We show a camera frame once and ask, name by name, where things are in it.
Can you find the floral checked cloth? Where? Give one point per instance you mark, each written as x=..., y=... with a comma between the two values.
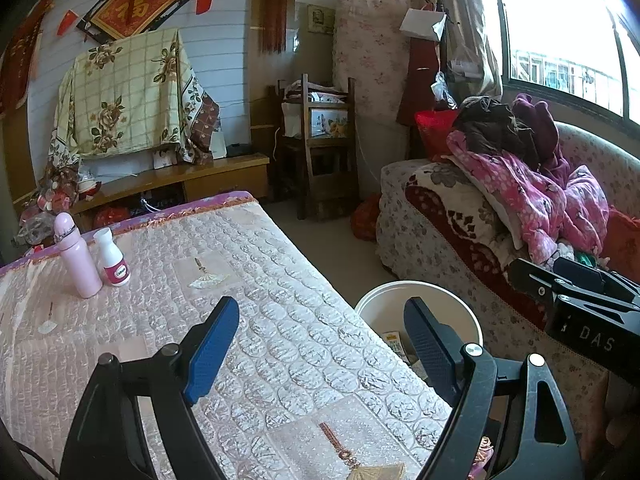
x=130, y=85

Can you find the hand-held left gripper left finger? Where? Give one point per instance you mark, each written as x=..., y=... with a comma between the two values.
x=215, y=350

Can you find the orange red floor bag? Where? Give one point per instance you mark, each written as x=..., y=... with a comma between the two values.
x=366, y=217

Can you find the window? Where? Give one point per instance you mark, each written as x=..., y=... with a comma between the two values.
x=560, y=35

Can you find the small red flag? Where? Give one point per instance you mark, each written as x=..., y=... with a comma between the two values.
x=68, y=22
x=205, y=1

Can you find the white pill bottle pink label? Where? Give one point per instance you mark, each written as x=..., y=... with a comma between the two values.
x=112, y=260

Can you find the floral sofa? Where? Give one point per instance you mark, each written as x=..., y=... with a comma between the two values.
x=415, y=220

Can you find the bright red bag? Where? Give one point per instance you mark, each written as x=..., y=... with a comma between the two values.
x=432, y=130

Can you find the red cream patterned blanket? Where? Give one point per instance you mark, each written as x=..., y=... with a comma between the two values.
x=465, y=220

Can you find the maroon garment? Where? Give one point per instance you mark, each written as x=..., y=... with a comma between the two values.
x=542, y=130

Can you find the white bucket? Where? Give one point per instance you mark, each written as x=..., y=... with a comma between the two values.
x=380, y=305

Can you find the wooden cabinet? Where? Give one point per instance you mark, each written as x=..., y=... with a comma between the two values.
x=220, y=175

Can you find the wooden chair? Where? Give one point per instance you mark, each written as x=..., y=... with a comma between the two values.
x=320, y=160

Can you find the floral covered mattress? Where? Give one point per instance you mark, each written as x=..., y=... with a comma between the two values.
x=370, y=60

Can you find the dark red coat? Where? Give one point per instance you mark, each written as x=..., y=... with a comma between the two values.
x=420, y=80

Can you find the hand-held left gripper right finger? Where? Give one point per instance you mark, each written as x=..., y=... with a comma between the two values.
x=430, y=355

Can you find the plastic snack wrapper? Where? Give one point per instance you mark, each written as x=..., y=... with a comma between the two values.
x=394, y=345

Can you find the pile of small packets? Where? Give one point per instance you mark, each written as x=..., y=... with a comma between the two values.
x=55, y=200

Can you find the pink quilted tablecloth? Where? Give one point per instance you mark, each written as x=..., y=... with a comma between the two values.
x=300, y=310

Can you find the small picture card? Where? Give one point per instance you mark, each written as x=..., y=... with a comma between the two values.
x=163, y=159

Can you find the red bag under cabinet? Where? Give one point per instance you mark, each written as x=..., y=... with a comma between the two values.
x=111, y=216

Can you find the dark brown garment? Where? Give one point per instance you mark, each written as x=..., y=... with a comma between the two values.
x=490, y=125

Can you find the red hanging banner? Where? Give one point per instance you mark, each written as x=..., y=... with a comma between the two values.
x=20, y=60

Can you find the small black box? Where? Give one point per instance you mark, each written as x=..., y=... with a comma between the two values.
x=239, y=150

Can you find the red knot hanging with tassels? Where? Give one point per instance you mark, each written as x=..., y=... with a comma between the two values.
x=275, y=15

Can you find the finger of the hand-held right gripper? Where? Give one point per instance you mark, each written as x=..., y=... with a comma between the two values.
x=532, y=277
x=577, y=271

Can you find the pink floral blanket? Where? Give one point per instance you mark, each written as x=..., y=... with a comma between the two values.
x=525, y=190

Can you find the white paper bag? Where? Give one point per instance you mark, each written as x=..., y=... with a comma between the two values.
x=422, y=24

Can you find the framed red diamond decoration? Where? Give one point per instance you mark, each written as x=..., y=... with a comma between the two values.
x=130, y=10

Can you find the beige curtain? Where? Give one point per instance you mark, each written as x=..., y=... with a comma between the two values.
x=470, y=20

